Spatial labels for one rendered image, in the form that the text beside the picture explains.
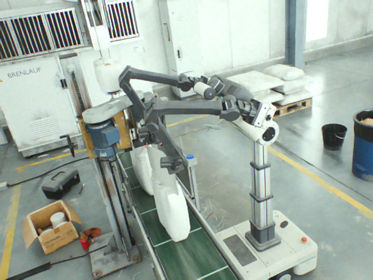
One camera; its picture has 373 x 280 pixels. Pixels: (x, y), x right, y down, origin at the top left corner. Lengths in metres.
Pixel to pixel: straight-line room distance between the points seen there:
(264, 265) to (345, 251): 0.80
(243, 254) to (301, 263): 0.42
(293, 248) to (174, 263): 0.88
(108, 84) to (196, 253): 1.30
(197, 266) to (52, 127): 3.56
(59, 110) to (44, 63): 0.71
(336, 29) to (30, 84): 7.07
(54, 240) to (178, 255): 1.37
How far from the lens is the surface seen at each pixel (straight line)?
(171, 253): 2.38
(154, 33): 6.47
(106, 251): 3.04
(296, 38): 7.72
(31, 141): 5.27
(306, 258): 2.55
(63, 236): 3.30
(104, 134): 2.07
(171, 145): 1.65
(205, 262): 2.28
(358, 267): 2.86
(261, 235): 2.43
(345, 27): 9.23
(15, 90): 5.05
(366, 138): 3.52
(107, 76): 2.03
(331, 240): 3.01
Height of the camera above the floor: 2.07
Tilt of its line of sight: 26 degrees down
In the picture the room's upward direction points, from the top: 8 degrees counter-clockwise
